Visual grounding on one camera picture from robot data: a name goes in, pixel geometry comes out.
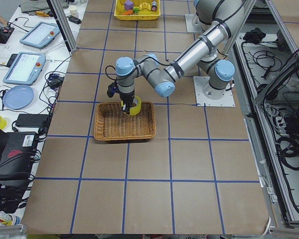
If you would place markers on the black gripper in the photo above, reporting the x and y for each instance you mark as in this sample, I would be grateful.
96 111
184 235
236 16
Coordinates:
126 97

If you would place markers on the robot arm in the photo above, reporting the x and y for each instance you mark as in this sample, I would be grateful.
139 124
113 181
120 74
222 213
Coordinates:
220 19
204 11

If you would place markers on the brown wicker basket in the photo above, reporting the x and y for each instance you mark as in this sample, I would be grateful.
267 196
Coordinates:
112 124

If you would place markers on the yellow plastic basket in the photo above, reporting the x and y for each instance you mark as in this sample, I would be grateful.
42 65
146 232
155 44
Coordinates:
143 14

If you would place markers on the orange toy carrot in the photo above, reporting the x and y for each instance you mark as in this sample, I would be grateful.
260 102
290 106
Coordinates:
134 11

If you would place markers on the purple foam block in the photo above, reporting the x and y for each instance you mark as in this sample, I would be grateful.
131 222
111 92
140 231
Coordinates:
128 5

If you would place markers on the toy croissant bread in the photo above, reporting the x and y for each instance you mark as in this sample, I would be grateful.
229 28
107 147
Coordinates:
145 5

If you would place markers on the black power adapter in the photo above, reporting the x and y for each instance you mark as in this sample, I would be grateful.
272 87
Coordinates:
30 121

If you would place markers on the lower teach pendant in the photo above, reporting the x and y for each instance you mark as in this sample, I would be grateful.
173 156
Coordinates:
25 69

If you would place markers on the teach pendant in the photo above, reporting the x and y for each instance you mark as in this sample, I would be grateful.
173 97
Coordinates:
25 69
41 35

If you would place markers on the white lavender cup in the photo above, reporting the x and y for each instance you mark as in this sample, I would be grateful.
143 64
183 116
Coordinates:
73 11

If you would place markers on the blue plate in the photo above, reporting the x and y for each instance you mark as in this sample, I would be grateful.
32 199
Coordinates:
18 97

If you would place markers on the upper teach pendant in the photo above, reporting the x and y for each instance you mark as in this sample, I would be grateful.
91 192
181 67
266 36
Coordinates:
41 35

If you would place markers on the black laptop box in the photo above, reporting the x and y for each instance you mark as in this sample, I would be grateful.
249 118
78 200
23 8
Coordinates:
17 154

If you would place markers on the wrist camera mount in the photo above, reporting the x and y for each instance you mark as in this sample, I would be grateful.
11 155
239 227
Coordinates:
112 89

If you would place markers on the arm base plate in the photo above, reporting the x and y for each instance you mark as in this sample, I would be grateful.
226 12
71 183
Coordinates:
206 96
193 24

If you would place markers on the aluminium frame post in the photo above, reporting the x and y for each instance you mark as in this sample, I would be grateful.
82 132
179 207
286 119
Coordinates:
62 22

